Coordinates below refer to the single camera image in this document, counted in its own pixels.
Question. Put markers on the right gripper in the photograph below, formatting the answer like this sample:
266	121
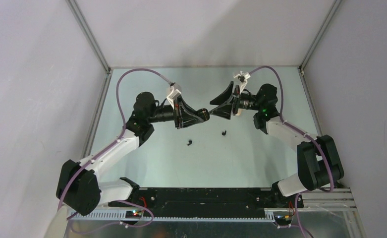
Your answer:
225	109

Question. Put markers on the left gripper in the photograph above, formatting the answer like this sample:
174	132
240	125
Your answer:
179	104

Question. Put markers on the black earbud charging case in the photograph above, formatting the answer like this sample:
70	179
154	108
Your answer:
204	114

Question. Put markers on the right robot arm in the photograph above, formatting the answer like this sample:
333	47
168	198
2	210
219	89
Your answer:
318	161

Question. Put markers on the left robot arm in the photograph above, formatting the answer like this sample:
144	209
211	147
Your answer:
79	185

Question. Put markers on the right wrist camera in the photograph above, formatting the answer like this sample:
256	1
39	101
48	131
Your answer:
242	77

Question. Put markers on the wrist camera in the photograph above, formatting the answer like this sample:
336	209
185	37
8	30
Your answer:
242	77
173	93

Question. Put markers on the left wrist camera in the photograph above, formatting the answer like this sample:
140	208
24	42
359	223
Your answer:
173	93

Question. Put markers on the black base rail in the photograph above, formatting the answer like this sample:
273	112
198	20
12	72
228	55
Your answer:
209	202

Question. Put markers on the grey cable duct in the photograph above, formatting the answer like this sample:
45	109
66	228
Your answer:
124	215

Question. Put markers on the aluminium frame profile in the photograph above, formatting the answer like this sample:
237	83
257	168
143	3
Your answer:
88	33

